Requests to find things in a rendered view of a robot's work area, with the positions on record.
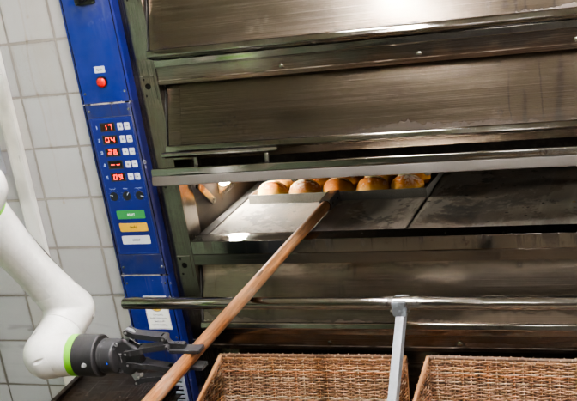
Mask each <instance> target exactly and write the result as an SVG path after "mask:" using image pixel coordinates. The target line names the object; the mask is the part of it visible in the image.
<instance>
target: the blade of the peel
mask: <svg viewBox="0 0 577 401"><path fill-rule="evenodd" d="M442 174H443V173H431V175H430V176H431V180H430V181H429V182H428V183H427V184H425V188H405V189H391V186H390V189H386V190H366V191H357V190H356V188H355V191H340V192H339V194H340V201H344V200H366V199H387V198H408V197H428V195H429V193H430V192H431V191H432V190H433V188H434V186H435V185H436V183H437V182H438V180H439V179H440V177H441V175H442ZM258 189H259V188H258ZM258 189H257V190H256V191H255V192H253V193H252V194H250V195H249V196H248V197H249V203H250V204H281V203H302V202H319V200H320V199H321V198H322V197H323V196H324V195H325V194H326V192H323V189H322V192H309V193H289V191H288V194H270V195H258Z"/></svg>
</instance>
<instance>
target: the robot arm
mask: <svg viewBox="0 0 577 401"><path fill-rule="evenodd" d="M8 192H9V189H8V183H7V180H6V178H5V176H4V174H3V172H2V171H1V170H0V266H1V267H2V268H3V269H4V270H5V271H6V272H7V273H8V274H9V275H10V276H11V277H12V278H13V279H14V280H15V281H16V282H17V283H18V284H19V285H20V286H21V287H22V288H23V289H24V290H25V291H26V293H27V294H28V295H29V296H30V297H31V298H32V299H33V301H35V303H36V304H37V305H38V306H39V308H40V309H41V310H42V312H43V317H42V319H41V321H40V322H39V324H38V326H37V327H36V329H35V330H34V332H33V334H32V335H31V337H30V338H29V339H28V340H27V342H26V344H25V347H24V350H23V361H24V364H25V366H26V368H27V370H28V371H29V372H30V373H31V374H32V375H34V376H35V377H37V378H40V379H43V380H52V379H56V378H59V377H65V376H87V377H103V376H105V375H106V374H120V373H126V374H128V375H131V376H132V377H133V379H134V380H135V381H134V385H135V386H139V385H141V384H142V383H149V382H158V381H159V380H160V379H161V378H162V377H163V376H164V375H165V374H166V372H167V371H168V370H169V369H170V368H171V367H172V366H173V365H174V363H173V362H164V361H158V360H153V359H150V358H149V357H145V356H144V353H150V352H156V351H163V350H166V351H169V354H200V353H201V351H202V350H203V349H204V344H187V343H186V342H185V341H173V340H172V339H171V338H170V334H169V333H168V332H164V331H148V330H139V329H137V328H135V327H132V326H128V327H127V328H126V329H125V330H124V331H123V334H124V337H122V338H109V337H108V336H107V335H105V334H84V333H85V332H86V330H87V329H88V327H89V325H90V324H91V322H92V321H93V319H94V315H95V304H94V300H93V298H92V296H91V295H90V294H89V293H88V292H87V291H86V290H85V289H83V288H82V287H81V286H80V285H79V284H77V283H76V282H75V281H74V280H73V279H72V278H71V277H69V276H68V275H67V274H66V273H65V272H64V270H63V269H62V268H61V267H60V266H59V265H58V264H57V263H56V262H55V261H54V260H53V259H52V258H51V257H50V256H49V255H48V253H47V252H46V251H45V250H44V249H43V248H42V247H41V245H40V244H39V243H38V242H37V241H36V239H35V238H34V237H33V236H32V235H31V234H30V233H29V232H28V231H27V229H26V228H25V227H24V225H23V224H22V223H21V221H20V220H19V219H18V217H17V216H16V214H15V213H14V211H13V210H12V209H11V208H10V207H9V205H8V204H7V202H6V200H7V196H8ZM132 339H137V340H145V341H153V342H154V343H136V342H135V341H133V340H132ZM207 365H208V361H196V362H195V363H194V364H193V365H192V366H191V368H190V369H189V370H188V371H187V373H189V372H190V371H191V370H204V368H205V367H206V366H207ZM138 369H142V370H144V369H149V370H155V371H159V372H153V373H146V374H144V373H138V372H137V370H138Z"/></svg>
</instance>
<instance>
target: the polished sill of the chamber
mask: <svg viewBox="0 0 577 401"><path fill-rule="evenodd" d="M293 233H294V232H281V233H250V234H200V235H199V236H197V237H196V238H195V239H194V240H193V241H192V242H191V249H192V253H193V255H211V254H254V253H276V251H277V250H278V249H279V248H280V247H281V246H282V245H283V244H284V243H285V241H286V240H287V239H288V238H289V237H290V236H291V235H292V234H293ZM545 247H577V224H552V225H522V226H492V227H462V228H401V229H371V230H341V231H311V232H309V233H308V234H307V235H306V237H305V238H304V239H303V240H302V241H301V242H300V244H299V245H298V246H297V247H296V248H295V249H294V250H293V251H292V252H291V253H295V252H377V251H420V250H461V249H503V248H545Z"/></svg>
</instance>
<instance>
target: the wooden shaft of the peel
mask: <svg viewBox="0 0 577 401"><path fill-rule="evenodd" d="M329 209H330V204H329V203H328V202H326V201H323V202H321V203H320V204H319V206H318V207H317V208H316V209H315V210H314V211H313V212H312V213H311V215H310V216H309V217H308V218H307V219H306V220H305V221H304V222H303V223H302V224H301V225H300V226H299V227H298V228H297V229H296V230H295V231H294V233H293V234H292V235H291V236H290V237H289V238H288V239H287V240H286V241H285V243H284V244H283V245H282V246H281V247H280V248H279V249H278V250H277V251H276V253H275V254H274V255H273V256H272V257H271V258H270V259H269V260H268V262H267V263H266V264H265V265H264V266H263V267H262V268H261V269H260V270H259V272H258V273H257V274H256V275H255V276H254V277H253V278H252V279H251V281H250V282H249V283H248V284H247V285H246V286H245V287H244V288H243V289H242V290H241V291H240V292H239V293H238V294H237V295H236V296H235V297H234V299H233V300H232V301H231V302H230V303H229V304H228V305H227V306H226V307H225V309H224V310H223V311H222V312H221V313H220V314H219V315H218V316H217V318H216V319H215V320H214V321H213V322H212V323H211V324H210V325H209V327H208V328H207V329H206V330H205V331H204V332H203V333H202V334H201V335H200V337H199V338H198V339H197V340H196V341H195V342H194V343H193V344H204V349H203V350H202V351H201V353H200V354H183V355H182V356H181V357H180V358H179V359H178V360H177V361H176V362H175V363H174V365H173V366H172V367H171V368H170V369H169V370H168V371H167V372H166V374H165V375H164V376H163V377H162V378H161V379H160V380H159V381H158V382H157V384H156V385H155V386H154V387H153V388H152V389H151V390H150V391H149V393H148V394H147V395H146V396H145V397H144V398H143V399H142V400H141V401H162V399H164V397H166V395H167V394H168V393H169V392H170V391H171V390H172V389H173V387H174V386H175V385H176V384H177V383H178V382H179V380H180V379H181V378H182V377H183V376H184V375H185V373H186V372H187V371H188V370H189V369H190V368H191V366H192V365H193V364H194V363H195V362H196V361H197V359H198V358H199V357H200V356H201V355H202V354H203V353H204V351H205V350H206V349H207V348H208V347H209V346H210V345H211V344H212V343H213V342H214V341H215V340H216V338H217V337H218V336H219V335H220V334H221V333H222V331H223V330H224V329H225V328H226V327H227V326H228V324H229V323H230V322H231V321H232V320H233V319H234V317H235V316H236V315H237V314H238V313H239V312H240V310H241V309H242V308H243V307H244V306H245V305H246V303H247V302H248V301H249V300H250V299H251V298H252V297H253V296H254V295H255V294H256V293H257V292H258V290H259V289H260V288H261V287H262V286H263V285H264V283H265V282H266V281H267V280H268V279H269V278H270V276H271V275H272V274H273V273H274V272H275V271H276V269H277V268H278V267H279V266H280V265H281V264H282V262H283V261H284V260H285V259H286V258H287V257H288V255H289V254H290V253H291V252H292V251H293V250H294V249H295V248H296V247H297V246H298V245H299V244H300V242H301V241H302V240H303V239H304V238H305V237H306V235H307V234H308V233H309V232H310V231H311V230H312V228H313V227H314V226H315V225H316V224H317V223H318V221H319V220H320V219H321V218H322V217H323V216H324V214H325V213H326V212H327V211H328V210H329Z"/></svg>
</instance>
